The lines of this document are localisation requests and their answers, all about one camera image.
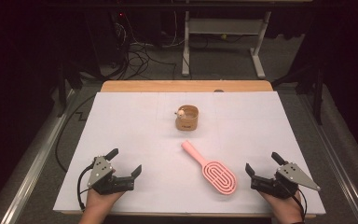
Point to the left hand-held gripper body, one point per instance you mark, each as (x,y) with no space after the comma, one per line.
(101,174)

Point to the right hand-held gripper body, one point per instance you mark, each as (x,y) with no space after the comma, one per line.
(292,174)

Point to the pink hairbrush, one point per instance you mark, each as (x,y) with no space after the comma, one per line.
(219,175)

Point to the person's left hand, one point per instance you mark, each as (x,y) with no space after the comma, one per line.
(99,203)

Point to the person's right hand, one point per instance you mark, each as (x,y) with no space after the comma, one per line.
(287,208)

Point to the white table sheet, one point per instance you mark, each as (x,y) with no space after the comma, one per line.
(136,124)

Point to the round wooden cup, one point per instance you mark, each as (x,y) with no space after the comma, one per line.
(186,123)

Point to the black metal stand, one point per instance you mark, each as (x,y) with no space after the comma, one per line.
(318,96)
(62,90)

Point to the wooden table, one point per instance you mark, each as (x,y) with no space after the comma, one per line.
(186,86)

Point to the dark computer tower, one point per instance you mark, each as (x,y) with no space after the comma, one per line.
(105,37)

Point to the aluminium floor rail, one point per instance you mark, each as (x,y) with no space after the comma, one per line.
(338,161)
(34,168)

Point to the white metal desk frame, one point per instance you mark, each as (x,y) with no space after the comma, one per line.
(223,26)

